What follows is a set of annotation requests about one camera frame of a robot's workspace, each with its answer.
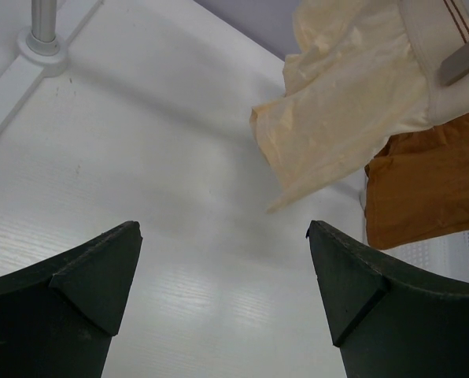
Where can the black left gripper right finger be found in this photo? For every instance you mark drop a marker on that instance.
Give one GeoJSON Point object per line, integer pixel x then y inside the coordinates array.
{"type": "Point", "coordinates": [389, 318]}

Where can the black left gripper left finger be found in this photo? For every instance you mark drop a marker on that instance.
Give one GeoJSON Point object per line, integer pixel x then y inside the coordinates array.
{"type": "Point", "coordinates": [59, 316]}

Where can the white metal clothes rack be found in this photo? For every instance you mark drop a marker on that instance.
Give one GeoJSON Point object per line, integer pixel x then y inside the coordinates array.
{"type": "Point", "coordinates": [42, 51]}

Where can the brown underwear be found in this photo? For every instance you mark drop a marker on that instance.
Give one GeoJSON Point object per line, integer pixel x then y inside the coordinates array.
{"type": "Point", "coordinates": [418, 186]}

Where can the white plastic basket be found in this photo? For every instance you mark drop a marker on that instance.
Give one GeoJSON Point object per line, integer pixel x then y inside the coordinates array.
{"type": "Point", "coordinates": [447, 256]}

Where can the cream underwear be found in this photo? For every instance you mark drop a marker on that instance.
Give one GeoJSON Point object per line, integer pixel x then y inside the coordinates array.
{"type": "Point", "coordinates": [367, 70]}

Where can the wooden hanger with cream underwear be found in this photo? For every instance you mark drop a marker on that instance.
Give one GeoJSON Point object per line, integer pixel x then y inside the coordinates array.
{"type": "Point", "coordinates": [455, 67]}

